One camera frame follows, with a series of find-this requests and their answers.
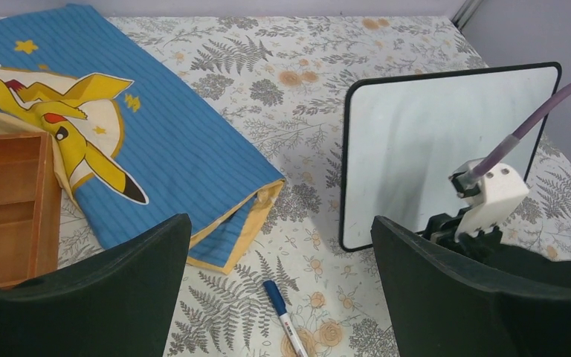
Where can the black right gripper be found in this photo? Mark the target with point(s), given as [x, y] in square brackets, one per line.
[471, 296]

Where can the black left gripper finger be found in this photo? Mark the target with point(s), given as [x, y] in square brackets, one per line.
[119, 302]

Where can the blue capped whiteboard marker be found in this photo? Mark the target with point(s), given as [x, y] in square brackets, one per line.
[279, 305]

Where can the white whiteboard black frame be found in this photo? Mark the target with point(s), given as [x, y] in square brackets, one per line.
[403, 137]

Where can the blue Pikachu cloth bag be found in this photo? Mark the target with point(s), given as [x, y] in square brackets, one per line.
[134, 143]

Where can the orange wooden compartment tray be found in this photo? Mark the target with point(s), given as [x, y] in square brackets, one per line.
[30, 199]

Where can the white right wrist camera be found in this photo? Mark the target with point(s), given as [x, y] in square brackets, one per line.
[491, 199]

